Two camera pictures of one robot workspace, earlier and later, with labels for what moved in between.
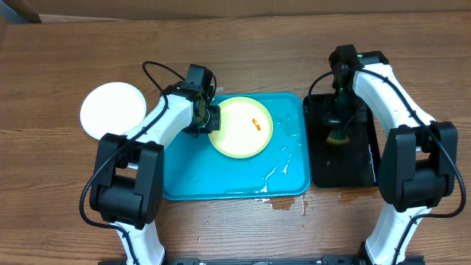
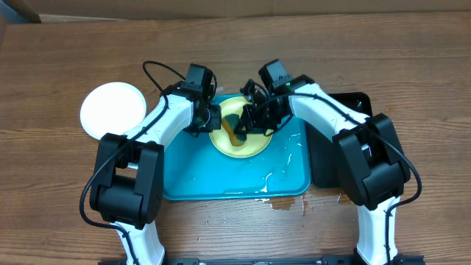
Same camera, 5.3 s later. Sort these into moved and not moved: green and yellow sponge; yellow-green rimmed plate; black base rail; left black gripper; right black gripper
Moved: green and yellow sponge; right black gripper
Not moved: left black gripper; yellow-green rimmed plate; black base rail
